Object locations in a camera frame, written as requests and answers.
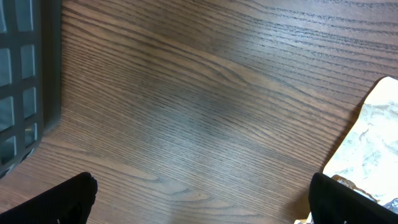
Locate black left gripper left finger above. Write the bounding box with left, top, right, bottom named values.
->
left=1, top=172, right=98, bottom=224

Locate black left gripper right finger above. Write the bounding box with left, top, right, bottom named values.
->
left=308, top=173, right=397, bottom=224

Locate brown snack pouch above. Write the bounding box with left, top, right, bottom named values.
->
left=294, top=76, right=398, bottom=224

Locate grey plastic mesh basket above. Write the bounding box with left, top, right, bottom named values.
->
left=1, top=0, right=62, bottom=177

